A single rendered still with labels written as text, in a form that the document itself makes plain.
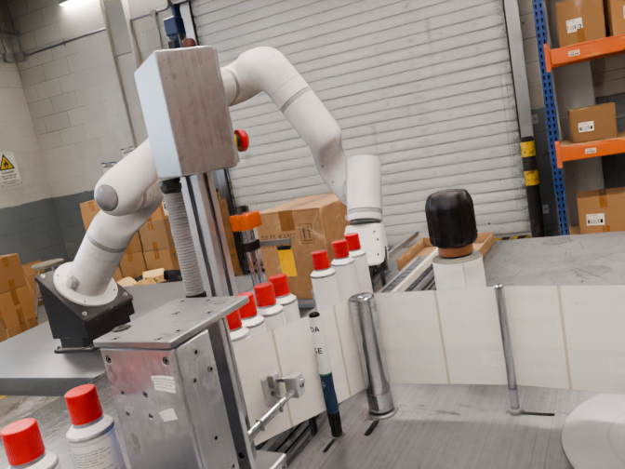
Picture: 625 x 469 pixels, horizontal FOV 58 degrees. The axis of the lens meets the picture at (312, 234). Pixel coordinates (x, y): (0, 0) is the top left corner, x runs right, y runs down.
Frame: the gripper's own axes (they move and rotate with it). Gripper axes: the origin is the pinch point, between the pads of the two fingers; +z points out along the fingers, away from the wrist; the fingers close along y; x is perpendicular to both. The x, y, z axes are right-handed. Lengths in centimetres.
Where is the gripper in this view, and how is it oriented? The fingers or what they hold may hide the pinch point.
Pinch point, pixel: (366, 288)
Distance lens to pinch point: 133.3
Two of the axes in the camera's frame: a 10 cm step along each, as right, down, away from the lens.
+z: 0.2, 9.9, -1.4
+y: 8.7, -0.8, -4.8
